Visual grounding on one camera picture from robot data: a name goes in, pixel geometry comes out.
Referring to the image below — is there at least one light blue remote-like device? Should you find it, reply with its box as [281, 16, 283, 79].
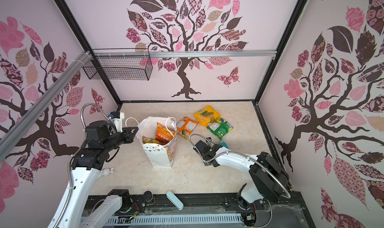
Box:
[166, 191, 184, 210]

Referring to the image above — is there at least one yellow corn snack bag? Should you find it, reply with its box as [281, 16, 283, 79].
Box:
[194, 105, 221, 127]

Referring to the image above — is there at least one green snack packet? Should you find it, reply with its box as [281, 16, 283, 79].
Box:
[207, 121, 233, 140]

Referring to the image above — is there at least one white slotted cable duct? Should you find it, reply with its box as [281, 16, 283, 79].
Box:
[96, 214, 243, 228]

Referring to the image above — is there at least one aluminium rail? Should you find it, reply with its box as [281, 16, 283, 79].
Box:
[1, 51, 92, 161]
[94, 50, 277, 58]

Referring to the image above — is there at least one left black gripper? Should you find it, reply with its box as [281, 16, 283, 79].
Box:
[103, 127, 139, 152]

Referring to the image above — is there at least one left aluminium rail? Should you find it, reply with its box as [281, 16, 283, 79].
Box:
[1, 51, 92, 161]

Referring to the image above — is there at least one left metal flex conduit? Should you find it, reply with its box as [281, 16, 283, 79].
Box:
[48, 103, 109, 228]

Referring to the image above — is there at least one back aluminium rail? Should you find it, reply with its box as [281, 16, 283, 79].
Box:
[94, 50, 277, 58]

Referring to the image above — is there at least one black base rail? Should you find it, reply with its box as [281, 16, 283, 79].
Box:
[78, 189, 315, 228]

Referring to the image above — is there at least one small white plush toy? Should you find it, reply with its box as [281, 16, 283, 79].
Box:
[98, 167, 115, 178]

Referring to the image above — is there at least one white paper gift bag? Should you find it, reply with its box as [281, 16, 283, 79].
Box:
[136, 116, 177, 168]

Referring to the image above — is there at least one orange chestnut snack bag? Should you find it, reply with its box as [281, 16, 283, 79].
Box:
[156, 123, 176, 145]

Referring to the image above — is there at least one teal white snack packet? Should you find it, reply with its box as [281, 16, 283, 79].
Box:
[219, 141, 229, 149]

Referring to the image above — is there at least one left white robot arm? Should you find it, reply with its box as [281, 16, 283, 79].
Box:
[49, 121, 139, 228]

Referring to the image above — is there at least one pink Fox's candy bag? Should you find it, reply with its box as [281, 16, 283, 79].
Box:
[142, 136, 162, 145]

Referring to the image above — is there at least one black wire basket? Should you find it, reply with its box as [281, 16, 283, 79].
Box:
[83, 48, 154, 81]

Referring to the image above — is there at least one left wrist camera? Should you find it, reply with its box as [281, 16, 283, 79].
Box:
[109, 111, 125, 133]

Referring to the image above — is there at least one orange white snack packet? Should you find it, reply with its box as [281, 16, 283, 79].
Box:
[177, 117, 198, 140]

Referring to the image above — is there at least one black knob on base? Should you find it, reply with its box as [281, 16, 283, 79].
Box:
[143, 191, 156, 205]

